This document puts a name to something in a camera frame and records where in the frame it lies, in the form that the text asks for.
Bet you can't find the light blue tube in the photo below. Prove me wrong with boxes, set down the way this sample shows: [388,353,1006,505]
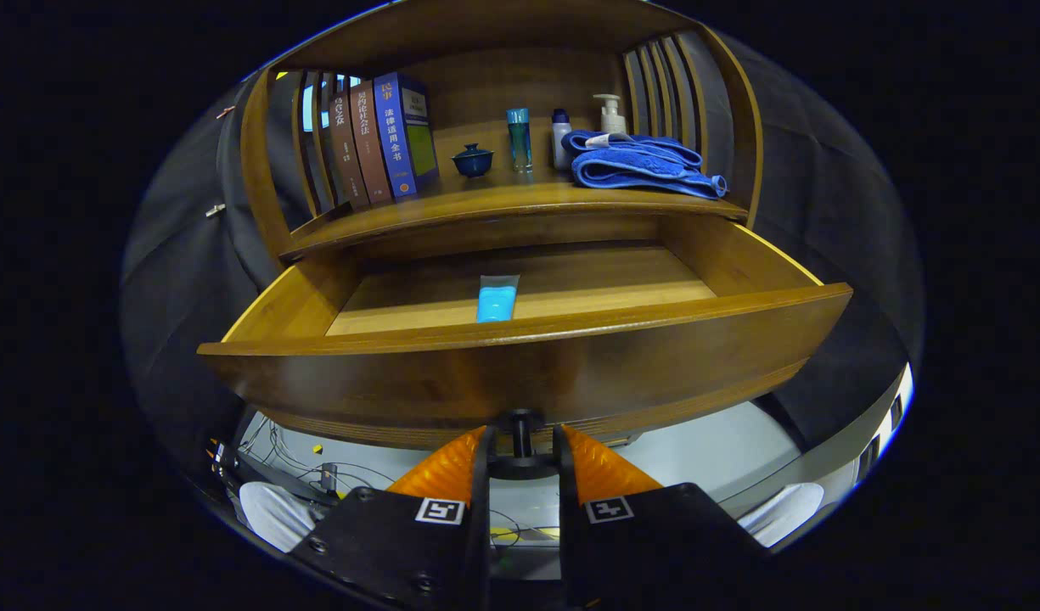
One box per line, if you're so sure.
[475,274,521,324]

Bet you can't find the black floor cables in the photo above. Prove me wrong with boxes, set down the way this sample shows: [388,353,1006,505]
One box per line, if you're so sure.
[207,416,402,510]

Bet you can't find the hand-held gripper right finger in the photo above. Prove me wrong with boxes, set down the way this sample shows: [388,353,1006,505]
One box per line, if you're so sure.
[555,424,771,608]

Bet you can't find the wooden countertop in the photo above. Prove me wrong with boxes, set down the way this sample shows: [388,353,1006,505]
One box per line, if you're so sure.
[280,127,748,255]

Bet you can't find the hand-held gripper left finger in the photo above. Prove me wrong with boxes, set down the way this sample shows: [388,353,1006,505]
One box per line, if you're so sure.
[289,426,493,608]

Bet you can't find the dark brown book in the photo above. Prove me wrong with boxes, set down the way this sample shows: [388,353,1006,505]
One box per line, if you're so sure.
[327,81,372,210]

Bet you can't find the blue book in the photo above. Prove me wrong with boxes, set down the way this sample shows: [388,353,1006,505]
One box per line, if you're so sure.
[373,72,441,200]

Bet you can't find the white bottle blue cap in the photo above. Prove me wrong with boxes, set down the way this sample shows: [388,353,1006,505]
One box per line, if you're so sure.
[551,108,574,171]

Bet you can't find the white pump bottle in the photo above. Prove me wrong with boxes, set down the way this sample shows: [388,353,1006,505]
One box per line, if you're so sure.
[593,93,629,137]

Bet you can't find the reddish brown book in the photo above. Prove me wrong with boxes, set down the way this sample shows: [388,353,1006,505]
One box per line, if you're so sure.
[350,78,395,205]

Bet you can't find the wooden cabinet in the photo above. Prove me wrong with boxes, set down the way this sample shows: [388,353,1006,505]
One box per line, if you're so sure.
[239,0,765,264]

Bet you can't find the white shoe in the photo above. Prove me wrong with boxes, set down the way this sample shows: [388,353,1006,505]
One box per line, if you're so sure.
[239,481,317,554]
[736,482,826,548]

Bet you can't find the blue folded towel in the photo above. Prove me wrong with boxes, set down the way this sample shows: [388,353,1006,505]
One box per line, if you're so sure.
[562,129,729,201]

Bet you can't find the wooden drawer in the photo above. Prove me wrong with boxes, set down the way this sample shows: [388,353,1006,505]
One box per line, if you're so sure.
[197,212,854,480]

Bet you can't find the blue lidded teacup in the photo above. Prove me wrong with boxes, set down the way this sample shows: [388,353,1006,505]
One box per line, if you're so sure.
[451,143,496,179]

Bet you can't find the teal glass bottle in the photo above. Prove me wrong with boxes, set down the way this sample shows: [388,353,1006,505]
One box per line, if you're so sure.
[507,107,534,173]

